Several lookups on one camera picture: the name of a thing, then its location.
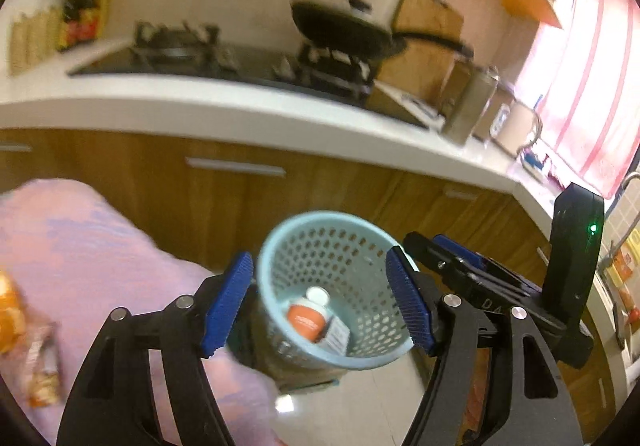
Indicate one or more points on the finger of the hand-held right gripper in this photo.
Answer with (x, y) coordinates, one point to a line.
(450, 276)
(457, 248)

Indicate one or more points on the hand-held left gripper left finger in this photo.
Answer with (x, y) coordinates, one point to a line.
(227, 306)

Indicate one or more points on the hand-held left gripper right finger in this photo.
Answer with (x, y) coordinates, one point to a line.
(407, 306)

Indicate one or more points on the small white carton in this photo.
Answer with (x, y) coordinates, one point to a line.
(336, 336)

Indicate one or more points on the orange bottle with white cap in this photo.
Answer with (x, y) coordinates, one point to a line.
(306, 316)

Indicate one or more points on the light blue perforated basket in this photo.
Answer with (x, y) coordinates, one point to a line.
(325, 251)

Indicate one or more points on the brown wrapper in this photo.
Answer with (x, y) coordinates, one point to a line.
(45, 366)

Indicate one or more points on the orange snack packet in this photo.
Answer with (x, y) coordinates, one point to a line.
(9, 316)

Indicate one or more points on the beige electric kettle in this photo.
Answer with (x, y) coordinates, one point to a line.
(515, 125)

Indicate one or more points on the pink floral cloth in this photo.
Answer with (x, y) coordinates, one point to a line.
(100, 256)

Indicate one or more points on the stainless steel canister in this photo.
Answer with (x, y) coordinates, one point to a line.
(470, 105)

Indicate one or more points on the wooden base cabinet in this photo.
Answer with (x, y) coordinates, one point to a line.
(325, 186)

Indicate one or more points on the pink striped curtain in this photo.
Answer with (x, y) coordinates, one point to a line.
(585, 90)

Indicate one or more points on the wooden cutting board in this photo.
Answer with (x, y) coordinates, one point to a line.
(425, 35)

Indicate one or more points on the black burner grate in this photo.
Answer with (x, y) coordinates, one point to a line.
(175, 43)
(330, 70)

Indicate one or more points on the black glass gas hob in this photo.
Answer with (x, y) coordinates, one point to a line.
(250, 63)

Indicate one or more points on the black frying pan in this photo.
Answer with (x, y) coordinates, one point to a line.
(340, 30)

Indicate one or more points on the large dark sauce bottle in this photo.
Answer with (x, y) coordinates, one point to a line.
(87, 10)

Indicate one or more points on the beige utensil basket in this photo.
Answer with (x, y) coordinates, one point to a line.
(32, 40)

